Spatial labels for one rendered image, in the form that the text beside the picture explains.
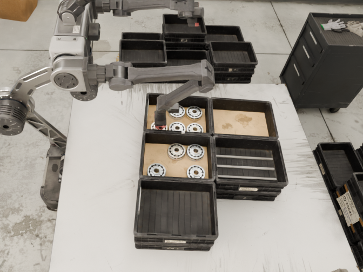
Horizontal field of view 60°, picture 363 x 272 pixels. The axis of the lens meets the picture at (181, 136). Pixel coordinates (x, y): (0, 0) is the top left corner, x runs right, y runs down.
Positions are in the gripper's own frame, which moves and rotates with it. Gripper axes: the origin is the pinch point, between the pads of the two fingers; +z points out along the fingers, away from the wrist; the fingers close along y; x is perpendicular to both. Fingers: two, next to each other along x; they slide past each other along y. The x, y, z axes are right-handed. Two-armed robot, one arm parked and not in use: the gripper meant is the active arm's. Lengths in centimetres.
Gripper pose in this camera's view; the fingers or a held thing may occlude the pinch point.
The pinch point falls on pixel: (159, 126)
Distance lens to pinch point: 189.5
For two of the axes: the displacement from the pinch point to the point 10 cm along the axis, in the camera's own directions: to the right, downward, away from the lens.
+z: -1.1, 5.7, 8.1
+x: -9.9, 0.2, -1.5
